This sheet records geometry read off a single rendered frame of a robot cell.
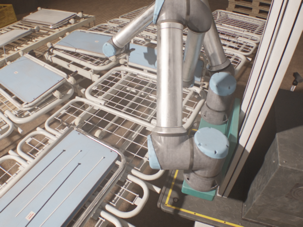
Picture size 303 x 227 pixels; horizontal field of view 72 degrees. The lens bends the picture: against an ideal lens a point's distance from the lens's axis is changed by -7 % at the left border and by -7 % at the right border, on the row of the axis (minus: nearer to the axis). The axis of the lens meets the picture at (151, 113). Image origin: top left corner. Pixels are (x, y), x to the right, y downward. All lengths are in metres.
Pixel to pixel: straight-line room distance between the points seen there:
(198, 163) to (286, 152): 0.36
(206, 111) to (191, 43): 0.46
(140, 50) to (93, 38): 0.76
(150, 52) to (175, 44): 1.01
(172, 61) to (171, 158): 0.39
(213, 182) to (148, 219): 0.70
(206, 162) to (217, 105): 0.48
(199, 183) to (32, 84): 1.48
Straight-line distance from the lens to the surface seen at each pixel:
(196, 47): 1.15
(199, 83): 1.85
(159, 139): 0.90
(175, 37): 0.94
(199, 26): 1.02
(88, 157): 1.25
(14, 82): 2.10
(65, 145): 1.33
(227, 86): 1.27
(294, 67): 3.76
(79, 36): 2.68
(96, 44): 2.43
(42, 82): 1.94
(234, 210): 1.40
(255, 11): 5.39
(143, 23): 1.25
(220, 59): 1.40
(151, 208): 1.68
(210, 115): 1.38
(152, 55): 1.93
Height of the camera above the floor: 1.53
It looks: 42 degrees down
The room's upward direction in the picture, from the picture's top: straight up
